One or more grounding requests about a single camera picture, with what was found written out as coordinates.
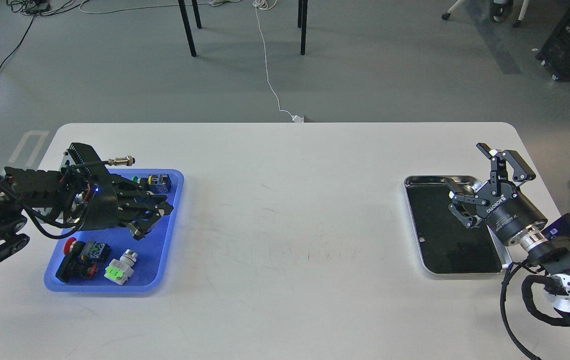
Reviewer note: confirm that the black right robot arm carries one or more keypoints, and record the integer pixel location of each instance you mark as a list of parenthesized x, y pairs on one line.
[(546, 292)]

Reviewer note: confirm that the blue black switch block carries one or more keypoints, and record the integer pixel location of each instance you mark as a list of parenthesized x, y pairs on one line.
[(158, 183)]

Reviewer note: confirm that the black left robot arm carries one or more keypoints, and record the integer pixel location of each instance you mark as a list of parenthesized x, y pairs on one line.
[(81, 196)]

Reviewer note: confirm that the white power adapter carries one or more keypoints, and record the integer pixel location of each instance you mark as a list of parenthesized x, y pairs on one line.
[(298, 119)]

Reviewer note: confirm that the green white push button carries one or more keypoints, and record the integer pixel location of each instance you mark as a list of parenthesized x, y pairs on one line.
[(120, 270)]

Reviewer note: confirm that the silver metal tray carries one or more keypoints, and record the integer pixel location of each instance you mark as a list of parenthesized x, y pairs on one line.
[(446, 247)]

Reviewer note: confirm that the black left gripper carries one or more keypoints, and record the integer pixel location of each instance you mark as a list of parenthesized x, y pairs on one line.
[(103, 207)]

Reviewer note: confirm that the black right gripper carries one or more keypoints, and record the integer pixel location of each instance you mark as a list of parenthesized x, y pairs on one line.
[(508, 211)]

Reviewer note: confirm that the blue plastic tray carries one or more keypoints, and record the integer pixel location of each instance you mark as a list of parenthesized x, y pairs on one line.
[(152, 250)]

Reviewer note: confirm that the red emergency stop button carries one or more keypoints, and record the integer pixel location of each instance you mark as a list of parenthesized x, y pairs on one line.
[(81, 259)]

